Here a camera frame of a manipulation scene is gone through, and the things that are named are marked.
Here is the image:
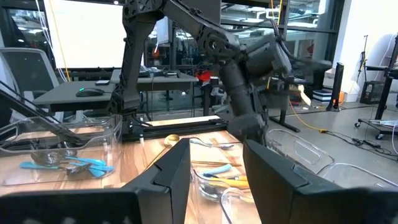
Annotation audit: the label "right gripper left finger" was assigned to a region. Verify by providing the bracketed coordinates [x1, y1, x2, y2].
[0, 138, 191, 224]

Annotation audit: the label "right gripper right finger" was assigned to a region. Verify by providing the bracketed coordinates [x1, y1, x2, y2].
[243, 139, 398, 224]

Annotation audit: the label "red object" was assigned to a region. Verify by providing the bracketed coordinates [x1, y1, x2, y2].
[195, 70, 215, 83]

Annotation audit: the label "small standing desk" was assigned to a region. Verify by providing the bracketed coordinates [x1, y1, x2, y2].
[269, 76, 301, 133]

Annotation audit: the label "grey desk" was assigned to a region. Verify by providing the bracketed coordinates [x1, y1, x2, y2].
[32, 80, 118, 113]
[110, 68, 200, 93]

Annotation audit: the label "stack of storage bins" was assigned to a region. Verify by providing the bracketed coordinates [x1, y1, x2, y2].
[312, 88, 333, 104]

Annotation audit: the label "gold spoon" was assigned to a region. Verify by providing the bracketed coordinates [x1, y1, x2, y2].
[164, 133, 181, 147]

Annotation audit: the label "computer monitor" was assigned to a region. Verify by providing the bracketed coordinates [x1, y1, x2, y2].
[155, 17, 170, 45]

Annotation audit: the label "black computer mouse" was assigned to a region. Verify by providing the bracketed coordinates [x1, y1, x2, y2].
[75, 87, 106, 98]

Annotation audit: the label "black crate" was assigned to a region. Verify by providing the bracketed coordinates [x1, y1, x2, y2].
[359, 80, 386, 105]

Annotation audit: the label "black tripod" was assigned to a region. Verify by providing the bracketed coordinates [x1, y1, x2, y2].
[356, 34, 370, 84]

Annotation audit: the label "black wheeled cart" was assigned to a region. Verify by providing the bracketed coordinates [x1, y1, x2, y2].
[354, 34, 398, 141]

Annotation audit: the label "grey mesh office chair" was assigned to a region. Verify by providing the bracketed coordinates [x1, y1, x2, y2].
[0, 47, 60, 98]

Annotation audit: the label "white board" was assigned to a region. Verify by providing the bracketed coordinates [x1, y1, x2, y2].
[43, 0, 127, 70]

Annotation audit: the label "blue-handled silver spoon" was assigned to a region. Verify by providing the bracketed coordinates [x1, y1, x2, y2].
[189, 138, 235, 150]

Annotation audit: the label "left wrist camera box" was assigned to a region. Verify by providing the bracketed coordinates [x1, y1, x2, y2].
[245, 34, 293, 76]

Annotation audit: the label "black table frame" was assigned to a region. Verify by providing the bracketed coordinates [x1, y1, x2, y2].
[123, 116, 229, 142]

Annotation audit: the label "yellow cable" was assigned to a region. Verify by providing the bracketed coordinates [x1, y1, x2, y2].
[267, 0, 329, 134]

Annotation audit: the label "black floor cables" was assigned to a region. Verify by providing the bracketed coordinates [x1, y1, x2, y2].
[326, 130, 394, 156]

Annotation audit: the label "black cylinder post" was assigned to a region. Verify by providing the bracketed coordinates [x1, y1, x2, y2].
[325, 62, 345, 112]

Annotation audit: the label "black diagonal frame brace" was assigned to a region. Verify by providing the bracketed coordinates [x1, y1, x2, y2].
[0, 79, 83, 147]

